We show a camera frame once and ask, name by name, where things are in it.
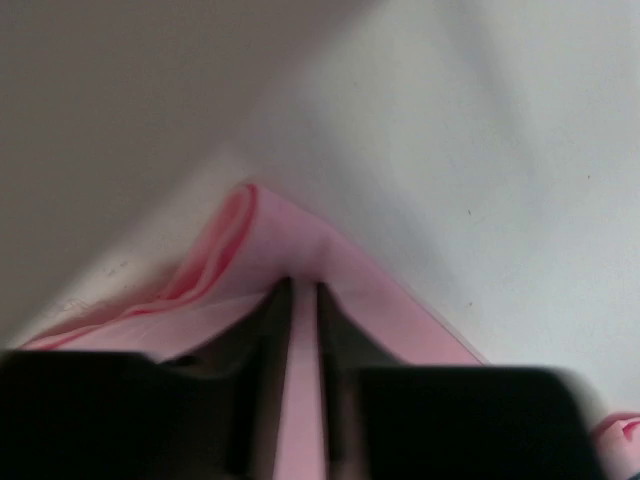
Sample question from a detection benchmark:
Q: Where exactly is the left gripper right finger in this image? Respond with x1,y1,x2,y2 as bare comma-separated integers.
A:
317,285,606,479

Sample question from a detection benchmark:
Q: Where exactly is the pink t shirt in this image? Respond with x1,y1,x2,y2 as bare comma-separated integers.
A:
15,184,639,479

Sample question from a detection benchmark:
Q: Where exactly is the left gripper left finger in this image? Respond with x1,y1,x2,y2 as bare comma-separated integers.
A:
1,280,293,479

